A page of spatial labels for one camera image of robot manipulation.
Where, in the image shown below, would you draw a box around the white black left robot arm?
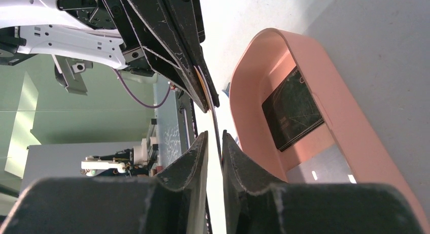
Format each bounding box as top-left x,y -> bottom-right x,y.
1,0 -> 220,112

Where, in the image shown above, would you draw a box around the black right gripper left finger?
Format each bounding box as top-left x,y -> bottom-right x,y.
1,132 -> 208,233

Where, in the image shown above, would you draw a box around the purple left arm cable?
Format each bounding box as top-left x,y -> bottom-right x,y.
112,69 -> 172,109

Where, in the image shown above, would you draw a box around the pink oval tray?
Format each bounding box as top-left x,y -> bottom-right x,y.
229,28 -> 429,233

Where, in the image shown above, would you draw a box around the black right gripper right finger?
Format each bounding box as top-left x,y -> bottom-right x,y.
222,131 -> 423,233

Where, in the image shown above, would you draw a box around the striped back credit card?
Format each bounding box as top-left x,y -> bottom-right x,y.
262,67 -> 325,152

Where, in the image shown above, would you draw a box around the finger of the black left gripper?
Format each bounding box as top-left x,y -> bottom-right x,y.
164,0 -> 220,108
102,0 -> 209,113

